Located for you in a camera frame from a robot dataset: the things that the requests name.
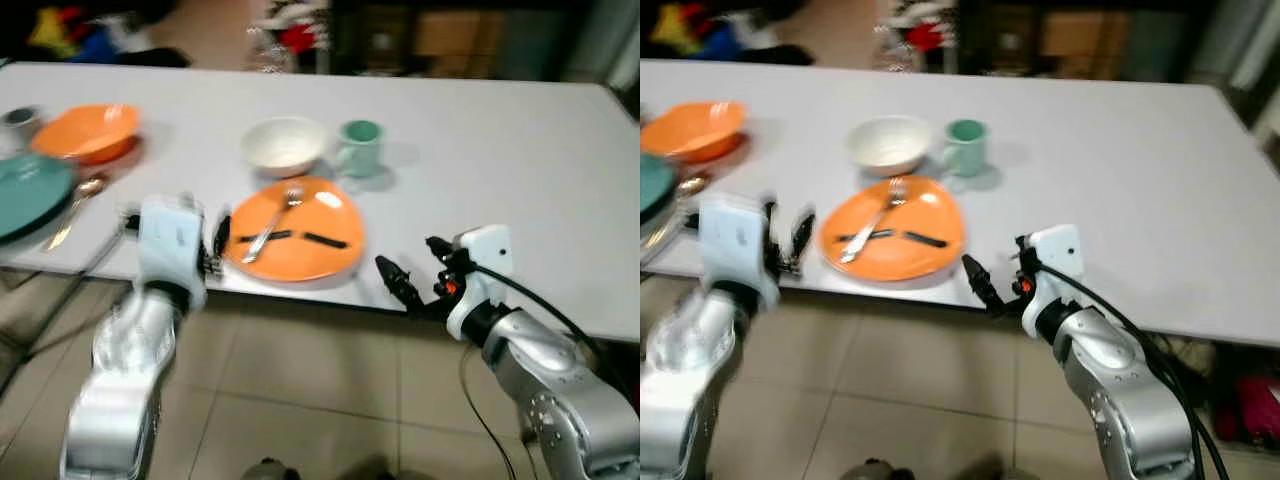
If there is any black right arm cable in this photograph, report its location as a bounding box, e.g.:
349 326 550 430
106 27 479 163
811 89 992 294
468 262 641 401
1038 262 1233 480

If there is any white bowl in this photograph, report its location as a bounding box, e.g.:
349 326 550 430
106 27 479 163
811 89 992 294
847 114 937 179
239 116 330 180

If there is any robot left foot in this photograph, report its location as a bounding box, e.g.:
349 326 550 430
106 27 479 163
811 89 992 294
240 457 303 480
838 457 904 480

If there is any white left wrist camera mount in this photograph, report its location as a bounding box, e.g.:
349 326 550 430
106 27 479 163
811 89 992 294
135 194 209 293
696 192 782 303

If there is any red and white toy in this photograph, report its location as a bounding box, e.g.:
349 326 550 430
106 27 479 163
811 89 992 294
876 0 959 73
248 0 333 73

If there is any red bag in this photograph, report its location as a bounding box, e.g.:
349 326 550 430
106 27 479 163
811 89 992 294
1213 374 1280 448

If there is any teal plate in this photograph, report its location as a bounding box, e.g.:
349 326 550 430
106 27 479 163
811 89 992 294
0 152 80 247
640 152 682 227

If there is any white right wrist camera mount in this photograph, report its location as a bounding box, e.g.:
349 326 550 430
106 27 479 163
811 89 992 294
1020 224 1088 338
444 224 517 343

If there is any grey mug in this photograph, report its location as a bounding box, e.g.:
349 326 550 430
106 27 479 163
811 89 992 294
0 104 43 153

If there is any silver fork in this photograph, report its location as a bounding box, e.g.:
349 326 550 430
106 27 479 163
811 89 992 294
241 186 305 265
839 179 908 265

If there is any dark wooden cabinet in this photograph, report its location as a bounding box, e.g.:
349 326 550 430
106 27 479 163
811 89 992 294
958 0 1219 85
330 0 606 83

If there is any green mug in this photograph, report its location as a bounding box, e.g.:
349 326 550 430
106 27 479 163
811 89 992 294
938 117 992 180
333 119 387 180

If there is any orange plate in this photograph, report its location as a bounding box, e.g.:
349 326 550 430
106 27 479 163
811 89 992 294
819 174 967 284
221 176 367 284

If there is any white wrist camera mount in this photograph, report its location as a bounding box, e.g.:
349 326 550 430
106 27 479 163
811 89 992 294
135 194 209 293
696 192 782 303
444 224 517 343
1020 224 1088 338

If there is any orange bowl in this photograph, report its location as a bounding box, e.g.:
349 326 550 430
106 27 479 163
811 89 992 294
640 99 750 165
29 102 142 167

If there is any silver spoon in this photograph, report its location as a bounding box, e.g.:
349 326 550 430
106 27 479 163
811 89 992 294
643 174 712 253
44 177 107 253

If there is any colourful toy pile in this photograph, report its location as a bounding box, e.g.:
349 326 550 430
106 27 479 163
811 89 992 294
22 4 126 63
648 0 749 61

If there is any thin black hanging cable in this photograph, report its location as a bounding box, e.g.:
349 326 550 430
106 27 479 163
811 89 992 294
1140 330 1216 480
458 344 523 480

